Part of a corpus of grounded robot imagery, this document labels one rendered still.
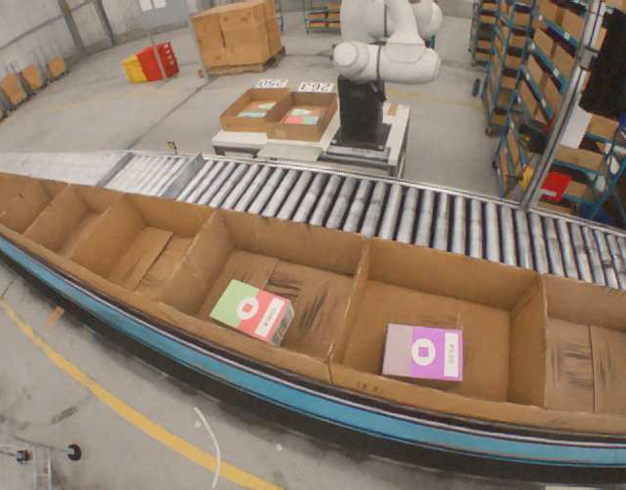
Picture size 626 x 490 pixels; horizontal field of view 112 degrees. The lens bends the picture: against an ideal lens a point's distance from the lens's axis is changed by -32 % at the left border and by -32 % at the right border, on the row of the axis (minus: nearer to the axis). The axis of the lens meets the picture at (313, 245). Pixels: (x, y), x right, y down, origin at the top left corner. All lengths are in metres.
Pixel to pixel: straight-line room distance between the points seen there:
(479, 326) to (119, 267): 1.07
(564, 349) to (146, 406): 1.86
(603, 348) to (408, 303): 0.56
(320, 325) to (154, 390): 1.34
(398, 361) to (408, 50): 0.74
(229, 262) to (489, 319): 0.70
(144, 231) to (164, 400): 1.03
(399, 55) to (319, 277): 0.62
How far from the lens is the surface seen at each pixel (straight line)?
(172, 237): 1.06
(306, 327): 0.74
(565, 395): 0.85
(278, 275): 0.83
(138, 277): 1.02
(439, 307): 0.79
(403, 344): 0.65
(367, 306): 0.76
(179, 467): 1.77
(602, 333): 0.98
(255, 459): 1.62
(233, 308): 0.72
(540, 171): 1.26
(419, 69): 0.88
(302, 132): 1.53
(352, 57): 0.86
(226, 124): 1.79
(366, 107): 1.41
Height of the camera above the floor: 1.56
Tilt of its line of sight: 51 degrees down
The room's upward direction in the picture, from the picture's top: 9 degrees counter-clockwise
